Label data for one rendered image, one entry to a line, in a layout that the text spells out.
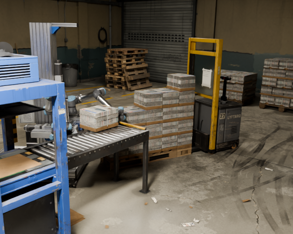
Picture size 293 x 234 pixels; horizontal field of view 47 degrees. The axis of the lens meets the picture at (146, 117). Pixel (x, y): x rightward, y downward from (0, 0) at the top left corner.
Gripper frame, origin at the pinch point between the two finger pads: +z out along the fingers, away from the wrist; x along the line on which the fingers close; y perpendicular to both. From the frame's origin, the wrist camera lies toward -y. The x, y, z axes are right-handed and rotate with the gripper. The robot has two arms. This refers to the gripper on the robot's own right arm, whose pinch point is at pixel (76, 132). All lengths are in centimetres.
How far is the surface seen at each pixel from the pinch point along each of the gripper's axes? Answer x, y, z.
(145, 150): -65, -21, 52
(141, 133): -66, 2, 43
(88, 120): -13.0, 16.4, 7.8
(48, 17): 663, 164, 444
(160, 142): -17, -45, 148
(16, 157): -28, 2, -93
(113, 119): -26.0, 14.3, 36.5
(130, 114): 2, 4, 100
